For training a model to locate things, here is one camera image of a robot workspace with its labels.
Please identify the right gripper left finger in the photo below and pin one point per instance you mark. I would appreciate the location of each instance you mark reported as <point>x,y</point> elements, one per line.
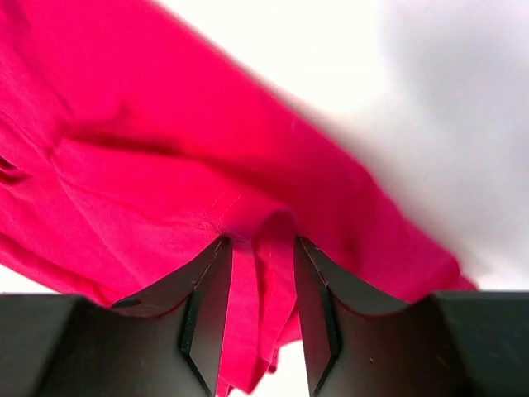
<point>165,340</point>

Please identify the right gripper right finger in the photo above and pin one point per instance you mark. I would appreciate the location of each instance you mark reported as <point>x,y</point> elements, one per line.
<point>359,341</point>

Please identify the bright red t shirt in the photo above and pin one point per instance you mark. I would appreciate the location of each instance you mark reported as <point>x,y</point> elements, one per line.
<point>129,143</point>

